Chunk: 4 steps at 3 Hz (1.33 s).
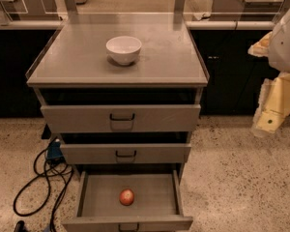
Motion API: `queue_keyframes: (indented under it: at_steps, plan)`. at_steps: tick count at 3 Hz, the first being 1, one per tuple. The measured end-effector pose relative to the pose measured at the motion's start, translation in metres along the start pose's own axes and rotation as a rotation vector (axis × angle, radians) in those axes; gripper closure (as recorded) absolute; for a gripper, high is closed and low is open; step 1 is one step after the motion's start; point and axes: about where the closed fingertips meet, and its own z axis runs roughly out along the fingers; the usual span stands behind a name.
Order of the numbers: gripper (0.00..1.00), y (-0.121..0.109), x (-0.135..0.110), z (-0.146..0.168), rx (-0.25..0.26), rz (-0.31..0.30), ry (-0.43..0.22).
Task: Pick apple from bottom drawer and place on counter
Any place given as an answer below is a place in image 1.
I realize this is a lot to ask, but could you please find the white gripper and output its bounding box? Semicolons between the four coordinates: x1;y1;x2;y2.
247;9;290;137

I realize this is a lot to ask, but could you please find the red apple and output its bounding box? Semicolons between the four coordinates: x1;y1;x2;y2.
119;188;134;206

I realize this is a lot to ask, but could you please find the grey drawer cabinet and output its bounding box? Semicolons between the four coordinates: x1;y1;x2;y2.
24;13;211;232

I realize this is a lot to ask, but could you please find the grey bottom drawer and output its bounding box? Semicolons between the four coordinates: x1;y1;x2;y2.
63;171;193;232

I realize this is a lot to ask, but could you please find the grey drawer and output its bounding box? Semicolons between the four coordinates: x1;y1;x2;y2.
41;88;200;133
61;132;191;164
63;171;193;232

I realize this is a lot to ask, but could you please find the grey middle drawer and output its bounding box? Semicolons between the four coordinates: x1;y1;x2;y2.
61;132;191;164

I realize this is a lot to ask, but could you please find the grey top drawer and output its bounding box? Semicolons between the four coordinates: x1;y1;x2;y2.
41;88;200;133

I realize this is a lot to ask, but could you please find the background steel table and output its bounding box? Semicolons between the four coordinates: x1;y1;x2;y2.
210;0;290;21

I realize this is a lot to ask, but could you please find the white ceramic bowl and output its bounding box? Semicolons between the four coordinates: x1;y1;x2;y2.
105;36;142;66

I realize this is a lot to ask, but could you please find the blue power box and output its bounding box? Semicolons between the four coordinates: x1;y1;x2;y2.
45;139;64;162

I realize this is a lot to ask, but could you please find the black object bottom left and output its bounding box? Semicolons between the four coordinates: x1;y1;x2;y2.
14;220;28;232

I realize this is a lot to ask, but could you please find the right glass panel post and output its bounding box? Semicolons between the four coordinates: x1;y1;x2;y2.
173;0;188;16

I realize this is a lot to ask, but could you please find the black floor cable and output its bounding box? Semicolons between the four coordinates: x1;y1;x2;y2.
13;145;74;232

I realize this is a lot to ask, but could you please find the white counter rail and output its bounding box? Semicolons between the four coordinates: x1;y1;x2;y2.
0;19;290;31

